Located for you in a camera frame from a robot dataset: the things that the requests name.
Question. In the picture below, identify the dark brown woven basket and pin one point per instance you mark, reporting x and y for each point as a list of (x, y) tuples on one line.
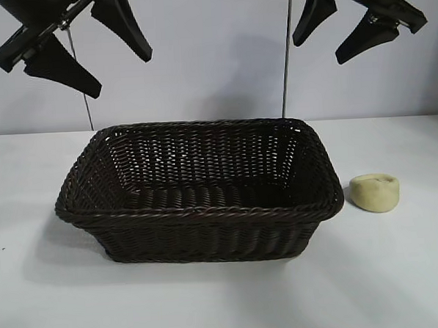
[(193, 231)]

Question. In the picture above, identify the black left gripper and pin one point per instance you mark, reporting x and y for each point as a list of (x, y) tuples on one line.
[(18, 46)]

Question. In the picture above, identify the thin metal rod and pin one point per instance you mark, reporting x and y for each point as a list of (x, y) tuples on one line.
[(81, 86), (287, 57)]

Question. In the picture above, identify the pale yellow egg yolk pastry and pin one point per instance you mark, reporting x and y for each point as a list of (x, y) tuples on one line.
[(375, 194)]

